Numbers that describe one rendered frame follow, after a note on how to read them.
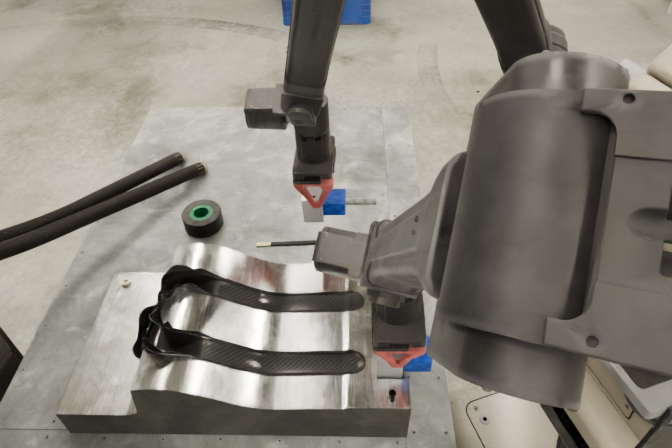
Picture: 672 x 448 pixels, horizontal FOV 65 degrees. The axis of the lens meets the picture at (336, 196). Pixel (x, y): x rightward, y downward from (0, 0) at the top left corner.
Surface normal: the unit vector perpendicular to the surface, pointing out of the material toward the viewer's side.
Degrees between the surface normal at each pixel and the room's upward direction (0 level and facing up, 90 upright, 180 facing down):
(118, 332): 0
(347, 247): 38
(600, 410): 8
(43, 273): 0
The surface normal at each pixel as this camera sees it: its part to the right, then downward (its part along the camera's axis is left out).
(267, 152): -0.02, -0.74
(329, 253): -0.31, -0.22
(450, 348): -0.97, -0.22
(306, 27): -0.14, 0.93
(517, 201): -0.60, -0.26
